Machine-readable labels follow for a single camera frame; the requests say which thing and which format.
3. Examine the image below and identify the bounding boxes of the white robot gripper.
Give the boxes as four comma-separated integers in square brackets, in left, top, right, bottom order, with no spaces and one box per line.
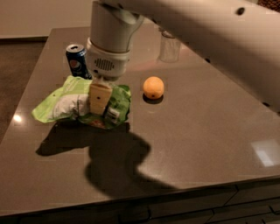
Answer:
[86,38,130,115]

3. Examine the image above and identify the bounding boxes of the green rice chip bag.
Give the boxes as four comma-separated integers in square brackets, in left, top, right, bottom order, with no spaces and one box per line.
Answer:
[31,76,131,130]

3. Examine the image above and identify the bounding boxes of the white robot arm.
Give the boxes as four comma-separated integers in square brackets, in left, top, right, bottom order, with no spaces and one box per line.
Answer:
[86,0,280,113]

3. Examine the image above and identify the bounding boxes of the blue pepsi can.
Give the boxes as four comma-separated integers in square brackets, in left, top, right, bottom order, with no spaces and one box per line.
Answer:
[66,44,92,80]

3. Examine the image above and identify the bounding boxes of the orange fruit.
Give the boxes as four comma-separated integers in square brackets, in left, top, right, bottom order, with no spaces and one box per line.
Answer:
[143,76,165,100]

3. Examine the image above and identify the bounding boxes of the clear glass cup with napkins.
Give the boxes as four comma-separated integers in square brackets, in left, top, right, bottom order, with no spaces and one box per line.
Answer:
[158,31,181,63]

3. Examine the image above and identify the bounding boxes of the dark wicker bowl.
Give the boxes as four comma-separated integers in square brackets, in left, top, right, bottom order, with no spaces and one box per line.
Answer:
[257,0,280,12]

